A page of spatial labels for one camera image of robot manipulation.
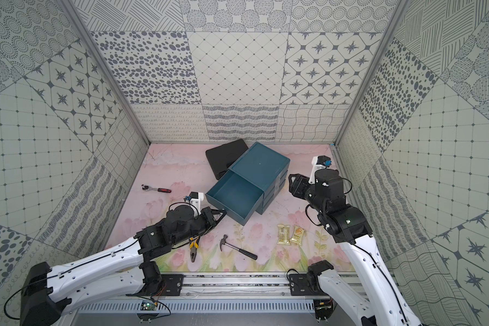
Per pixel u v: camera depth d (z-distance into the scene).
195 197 0.70
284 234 0.86
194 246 0.82
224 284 0.76
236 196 0.79
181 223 0.55
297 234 0.86
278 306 0.70
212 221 0.64
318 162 0.59
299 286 0.73
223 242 0.84
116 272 0.57
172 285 0.73
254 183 0.77
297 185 0.58
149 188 1.01
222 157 1.11
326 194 0.47
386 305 0.38
